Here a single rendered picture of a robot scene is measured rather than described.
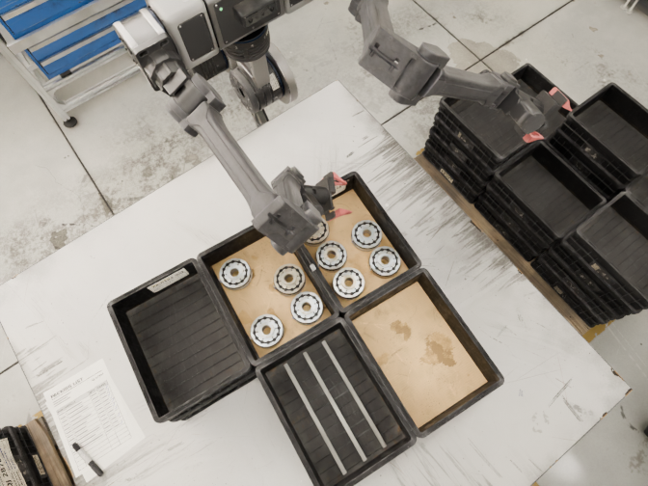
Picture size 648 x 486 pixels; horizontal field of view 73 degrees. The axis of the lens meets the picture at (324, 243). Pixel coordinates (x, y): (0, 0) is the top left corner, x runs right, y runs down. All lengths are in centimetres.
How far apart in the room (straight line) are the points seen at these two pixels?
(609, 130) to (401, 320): 147
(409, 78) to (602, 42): 281
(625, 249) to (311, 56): 209
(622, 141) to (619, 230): 46
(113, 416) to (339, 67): 233
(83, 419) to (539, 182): 210
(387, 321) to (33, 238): 210
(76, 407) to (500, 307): 147
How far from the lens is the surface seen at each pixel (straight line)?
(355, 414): 140
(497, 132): 226
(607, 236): 220
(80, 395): 174
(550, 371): 169
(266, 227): 82
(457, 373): 145
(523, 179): 230
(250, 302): 146
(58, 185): 299
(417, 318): 145
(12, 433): 238
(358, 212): 154
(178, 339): 150
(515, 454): 164
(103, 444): 170
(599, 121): 249
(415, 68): 86
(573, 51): 348
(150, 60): 110
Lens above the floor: 223
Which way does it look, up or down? 69 degrees down
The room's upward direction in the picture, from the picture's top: 3 degrees counter-clockwise
